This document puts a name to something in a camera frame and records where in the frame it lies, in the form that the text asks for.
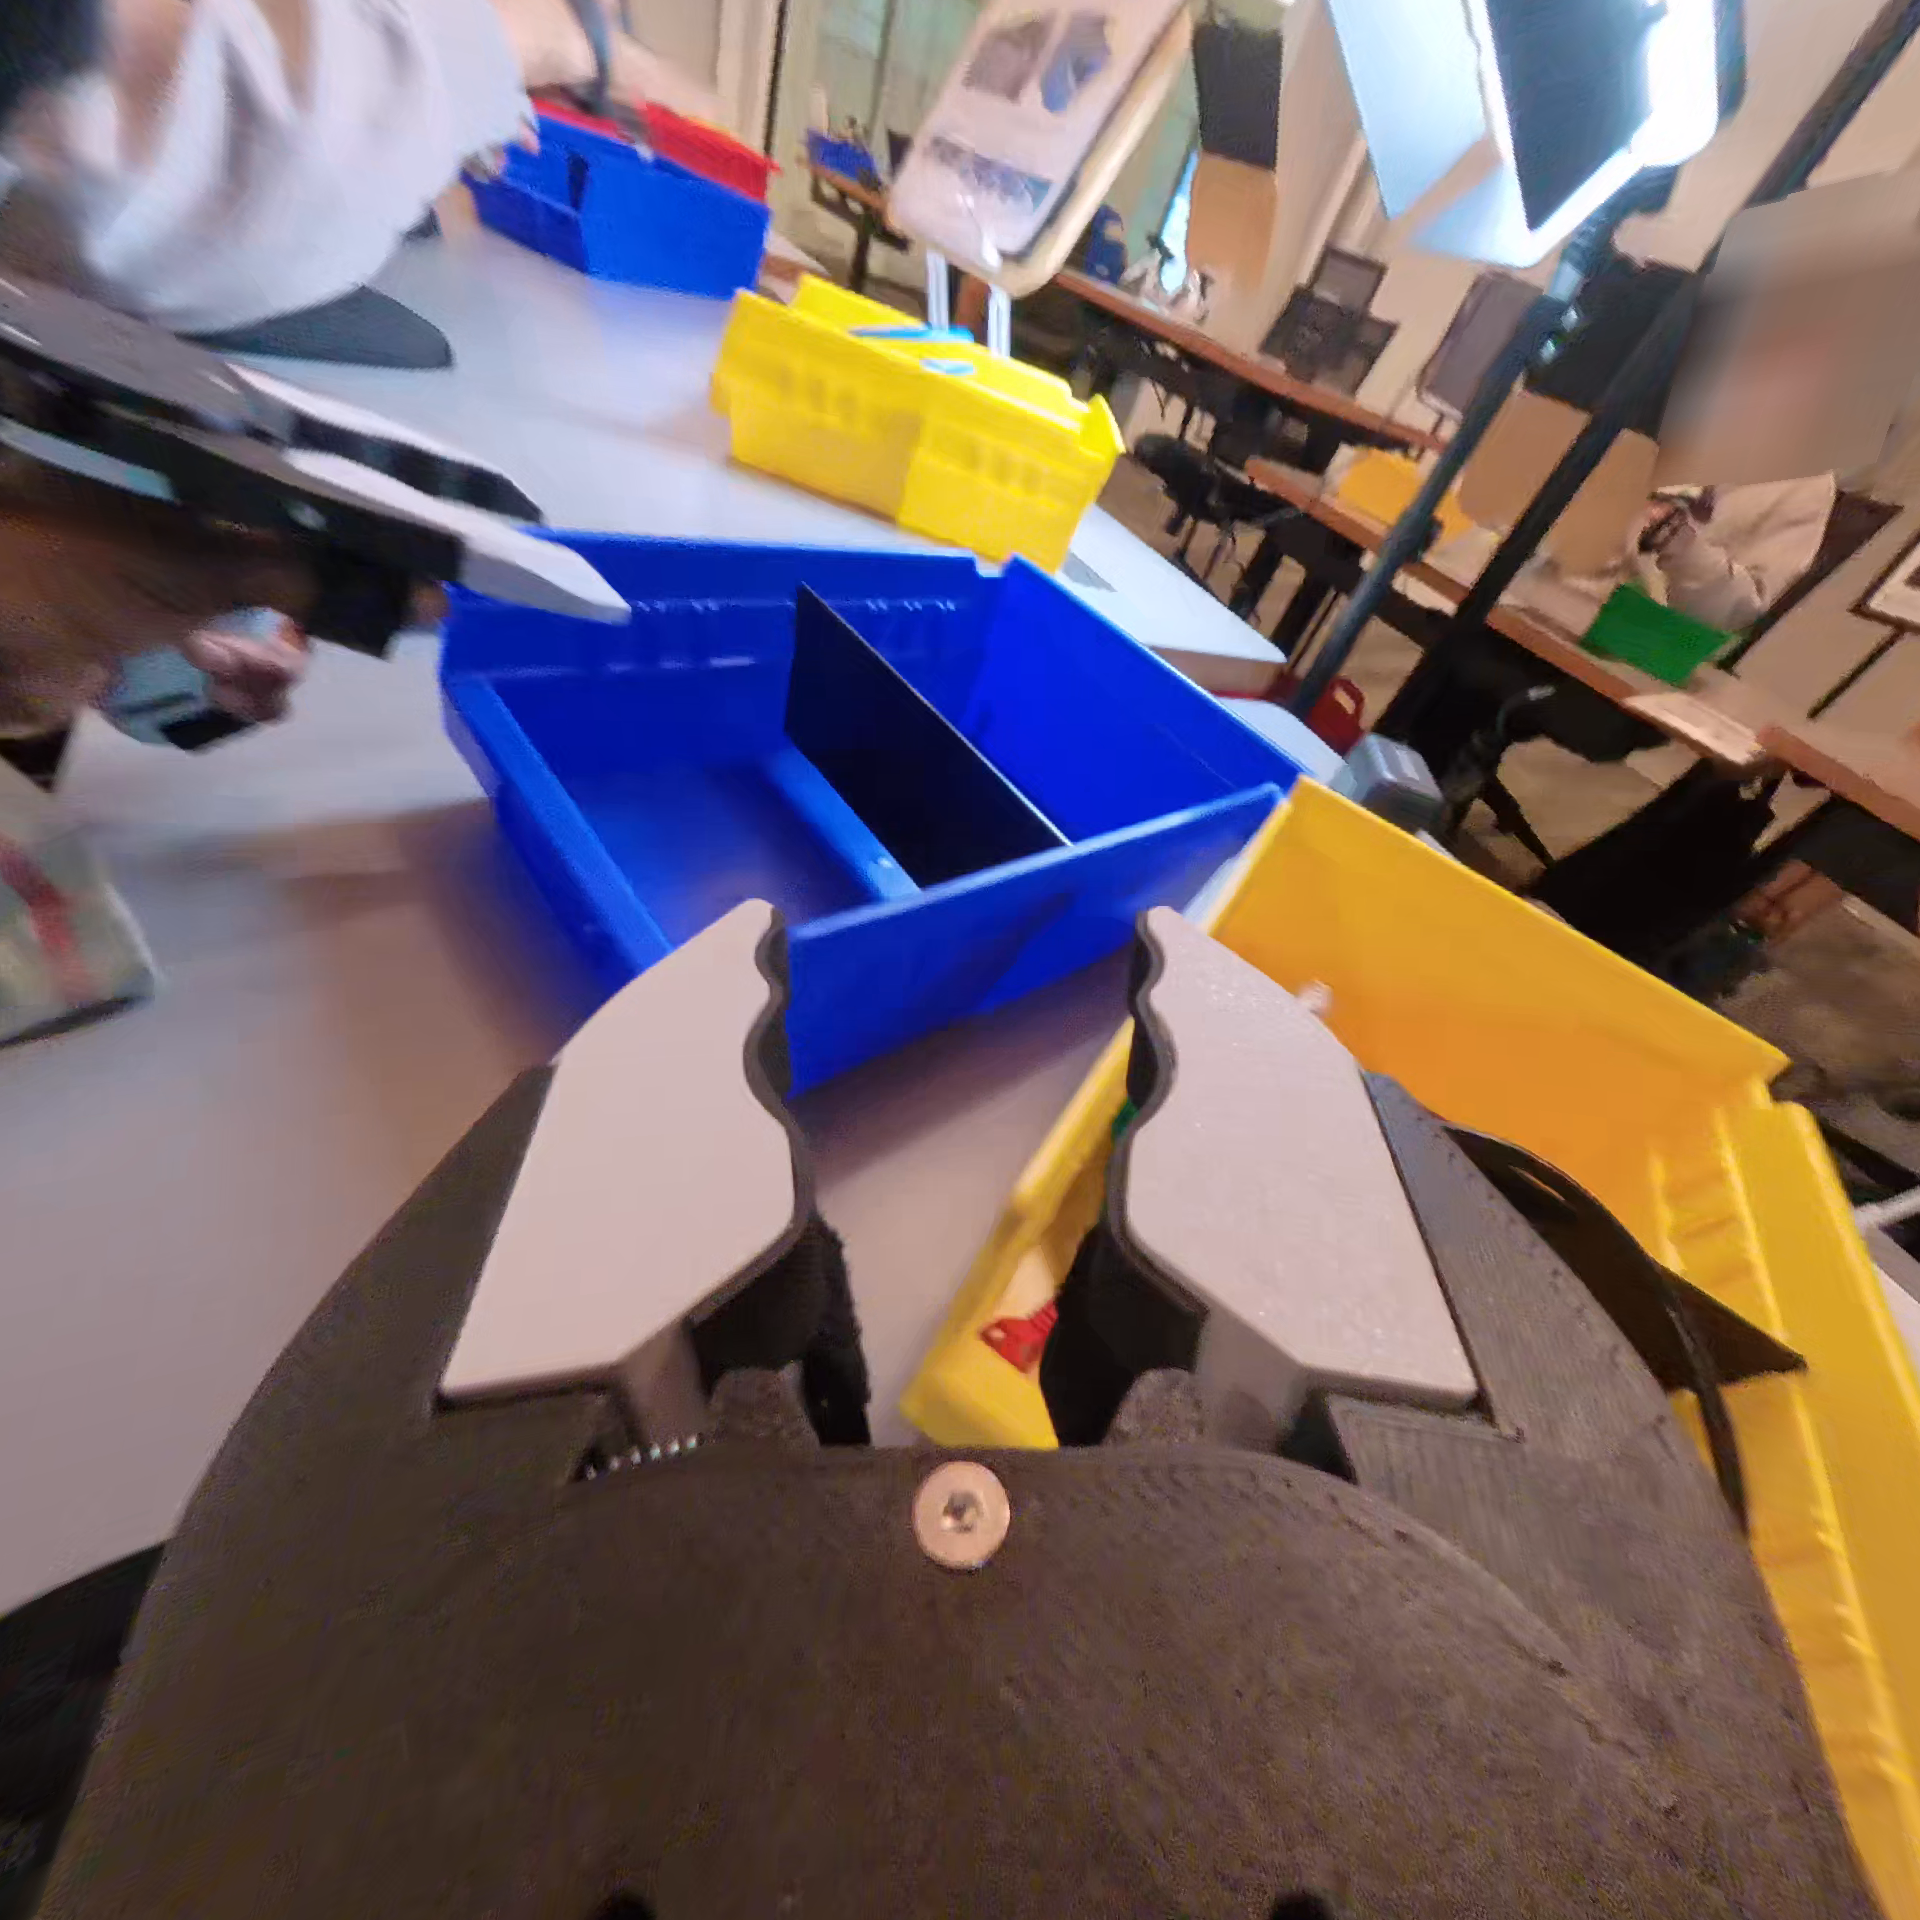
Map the red plastic bin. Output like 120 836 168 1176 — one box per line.
533 95 783 208

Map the computer monitor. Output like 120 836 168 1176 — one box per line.
1415 267 1551 425

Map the blue plastic bin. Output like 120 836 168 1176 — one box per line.
463 112 776 304
439 529 1311 1100

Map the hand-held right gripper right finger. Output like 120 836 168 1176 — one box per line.
1112 908 1482 1450

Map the small grey power box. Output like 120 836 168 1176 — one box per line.
1339 737 1453 824

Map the wooden office table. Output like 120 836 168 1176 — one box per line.
1247 457 1920 841
1049 267 1449 459

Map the yellow plastic bin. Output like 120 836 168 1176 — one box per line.
709 275 1127 576
901 778 1920 1920

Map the grey desk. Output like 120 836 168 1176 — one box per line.
0 660 1354 1623

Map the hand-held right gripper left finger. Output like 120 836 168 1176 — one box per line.
439 900 819 1452

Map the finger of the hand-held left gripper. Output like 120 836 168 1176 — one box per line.
240 368 545 530
320 448 633 627

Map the person's left hand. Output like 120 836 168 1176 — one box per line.
0 499 314 742

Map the green plastic bin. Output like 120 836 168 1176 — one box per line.
1579 583 1742 692

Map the small yellow bin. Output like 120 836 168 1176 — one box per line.
1334 448 1482 545

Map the studio light on stand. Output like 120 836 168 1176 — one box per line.
1289 0 1920 726

